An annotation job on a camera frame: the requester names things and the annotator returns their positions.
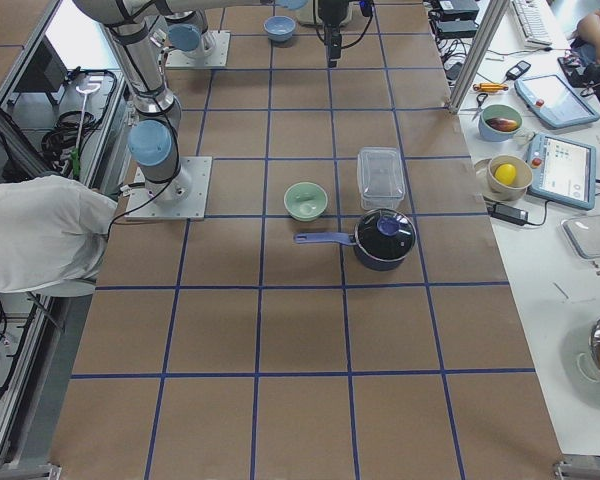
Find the clear plastic food container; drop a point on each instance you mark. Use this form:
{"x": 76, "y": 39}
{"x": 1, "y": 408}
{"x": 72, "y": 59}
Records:
{"x": 380, "y": 178}

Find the black handheld device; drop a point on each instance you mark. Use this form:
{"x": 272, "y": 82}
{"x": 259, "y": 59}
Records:
{"x": 517, "y": 70}

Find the far teach pendant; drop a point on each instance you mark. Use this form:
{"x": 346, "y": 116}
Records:
{"x": 554, "y": 102}

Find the glass pot lid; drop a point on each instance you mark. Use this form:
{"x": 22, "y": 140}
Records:
{"x": 383, "y": 238}

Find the yellow lemon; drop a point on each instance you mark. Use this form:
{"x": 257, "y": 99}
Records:
{"x": 505, "y": 173}

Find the aluminium frame post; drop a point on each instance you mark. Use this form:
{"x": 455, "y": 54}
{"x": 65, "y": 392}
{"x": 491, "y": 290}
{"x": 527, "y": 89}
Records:
{"x": 488, "y": 26}

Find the scissors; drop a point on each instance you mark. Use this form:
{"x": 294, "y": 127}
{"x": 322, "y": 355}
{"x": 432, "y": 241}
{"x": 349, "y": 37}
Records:
{"x": 480, "y": 101}

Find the white ring stick tool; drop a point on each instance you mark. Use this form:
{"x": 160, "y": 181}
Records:
{"x": 89, "y": 88}

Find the near teach pendant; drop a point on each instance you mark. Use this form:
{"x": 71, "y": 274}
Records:
{"x": 563, "y": 171}

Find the green bowl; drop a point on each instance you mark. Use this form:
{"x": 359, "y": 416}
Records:
{"x": 305, "y": 201}

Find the dark blue saucepan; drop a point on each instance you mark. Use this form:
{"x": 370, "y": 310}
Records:
{"x": 345, "y": 239}

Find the eggplant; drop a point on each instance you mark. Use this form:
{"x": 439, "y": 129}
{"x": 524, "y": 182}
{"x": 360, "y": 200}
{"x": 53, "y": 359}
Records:
{"x": 502, "y": 124}

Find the blue bowl with eggplant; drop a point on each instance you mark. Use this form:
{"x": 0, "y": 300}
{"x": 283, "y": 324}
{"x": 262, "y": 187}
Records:
{"x": 497, "y": 110}

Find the white keyboard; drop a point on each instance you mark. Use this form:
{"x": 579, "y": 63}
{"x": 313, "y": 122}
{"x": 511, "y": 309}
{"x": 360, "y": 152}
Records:
{"x": 529, "y": 23}

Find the orange handled tool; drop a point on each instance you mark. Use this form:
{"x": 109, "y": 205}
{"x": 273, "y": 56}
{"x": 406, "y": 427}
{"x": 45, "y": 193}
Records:
{"x": 489, "y": 87}

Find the beige bowl with lemon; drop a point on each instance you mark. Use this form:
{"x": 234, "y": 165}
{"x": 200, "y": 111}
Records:
{"x": 518, "y": 188}

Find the person in white shirt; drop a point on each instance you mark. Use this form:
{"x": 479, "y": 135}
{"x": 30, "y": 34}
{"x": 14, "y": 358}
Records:
{"x": 52, "y": 229}

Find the teach pendant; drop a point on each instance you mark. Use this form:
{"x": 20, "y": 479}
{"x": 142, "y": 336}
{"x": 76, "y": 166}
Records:
{"x": 554, "y": 102}
{"x": 563, "y": 171}

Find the black power supply box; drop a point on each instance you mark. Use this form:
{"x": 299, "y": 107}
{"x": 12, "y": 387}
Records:
{"x": 459, "y": 8}

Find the black power adapter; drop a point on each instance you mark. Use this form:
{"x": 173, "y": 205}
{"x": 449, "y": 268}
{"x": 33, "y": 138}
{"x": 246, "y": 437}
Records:
{"x": 508, "y": 214}

